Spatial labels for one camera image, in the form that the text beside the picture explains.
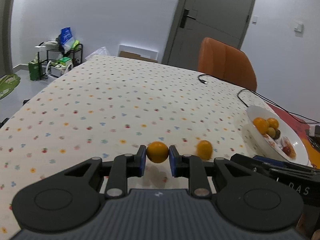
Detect grey door with handle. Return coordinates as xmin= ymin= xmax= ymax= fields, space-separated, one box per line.
xmin=162 ymin=0 xmax=255 ymax=70

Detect white power adapter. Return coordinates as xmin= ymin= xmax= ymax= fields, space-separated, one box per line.
xmin=309 ymin=125 xmax=320 ymax=138

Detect orange leather chair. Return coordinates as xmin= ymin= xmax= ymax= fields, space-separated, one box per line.
xmin=197 ymin=37 xmax=257 ymax=91

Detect peeled pomelo segment large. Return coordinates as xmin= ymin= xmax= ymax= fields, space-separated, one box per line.
xmin=280 ymin=137 xmax=296 ymax=159

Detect small yellow tangerine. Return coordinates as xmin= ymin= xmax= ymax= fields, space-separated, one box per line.
xmin=146 ymin=141 xmax=169 ymax=164
xmin=196 ymin=140 xmax=213 ymax=160

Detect black metal shelf rack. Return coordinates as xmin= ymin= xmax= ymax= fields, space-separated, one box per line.
xmin=35 ymin=40 xmax=83 ymax=80

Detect black usb cable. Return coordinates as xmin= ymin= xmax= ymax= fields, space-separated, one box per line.
xmin=198 ymin=73 xmax=226 ymax=85

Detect small green fruit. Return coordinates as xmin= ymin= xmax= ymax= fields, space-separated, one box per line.
xmin=267 ymin=127 xmax=276 ymax=138

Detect red orange cat mat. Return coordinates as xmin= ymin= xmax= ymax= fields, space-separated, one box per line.
xmin=268 ymin=103 xmax=319 ymax=163

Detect large orange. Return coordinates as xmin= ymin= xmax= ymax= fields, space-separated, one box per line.
xmin=253 ymin=117 xmax=269 ymax=135
xmin=266 ymin=118 xmax=279 ymax=129

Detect white framed board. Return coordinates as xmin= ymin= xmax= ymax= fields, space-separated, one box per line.
xmin=118 ymin=44 xmax=158 ymax=63

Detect green child seat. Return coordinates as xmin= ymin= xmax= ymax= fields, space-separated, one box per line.
xmin=0 ymin=74 xmax=21 ymax=99

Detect floral white tablecloth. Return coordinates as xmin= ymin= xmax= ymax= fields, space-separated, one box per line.
xmin=1 ymin=56 xmax=267 ymax=239

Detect white ceramic plate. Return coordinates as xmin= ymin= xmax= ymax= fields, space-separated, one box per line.
xmin=246 ymin=106 xmax=309 ymax=166

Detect blue plastic bag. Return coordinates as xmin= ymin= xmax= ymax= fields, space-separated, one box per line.
xmin=60 ymin=27 xmax=74 ymax=47

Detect dark brown passion fruit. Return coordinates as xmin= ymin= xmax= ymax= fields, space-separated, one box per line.
xmin=273 ymin=129 xmax=281 ymax=140

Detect green box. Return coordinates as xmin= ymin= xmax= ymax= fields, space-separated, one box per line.
xmin=28 ymin=61 xmax=43 ymax=81

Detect clear plastic bag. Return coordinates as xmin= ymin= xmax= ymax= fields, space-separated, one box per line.
xmin=85 ymin=46 xmax=111 ymax=61

